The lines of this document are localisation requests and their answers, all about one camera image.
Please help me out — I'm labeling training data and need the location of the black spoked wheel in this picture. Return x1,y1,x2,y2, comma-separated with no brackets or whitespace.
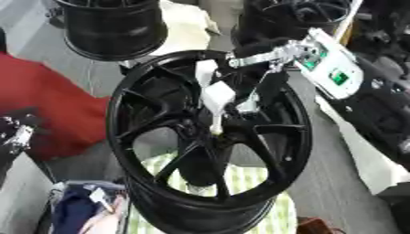
103,49,314,234

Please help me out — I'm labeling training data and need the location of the white pin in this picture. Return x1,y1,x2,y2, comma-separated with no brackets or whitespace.
199,80,237,136

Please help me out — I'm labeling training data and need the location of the brown bag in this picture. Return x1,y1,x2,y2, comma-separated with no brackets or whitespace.
295,215,350,234

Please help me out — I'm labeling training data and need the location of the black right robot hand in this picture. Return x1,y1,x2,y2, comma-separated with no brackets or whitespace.
212,38,295,122

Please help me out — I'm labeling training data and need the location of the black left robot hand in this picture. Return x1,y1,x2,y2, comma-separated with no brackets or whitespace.
0,105,51,161

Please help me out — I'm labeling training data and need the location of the blue and grey bag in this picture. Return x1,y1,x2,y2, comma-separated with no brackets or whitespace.
37,179,134,234

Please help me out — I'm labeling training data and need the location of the black wheel rim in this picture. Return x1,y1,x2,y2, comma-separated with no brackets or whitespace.
52,0,170,62
229,0,356,49

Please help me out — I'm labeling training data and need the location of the white cloth sheet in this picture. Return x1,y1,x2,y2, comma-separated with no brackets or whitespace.
148,0,223,58

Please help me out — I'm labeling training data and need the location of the white flat board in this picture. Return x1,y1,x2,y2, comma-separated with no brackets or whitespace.
312,94,410,197

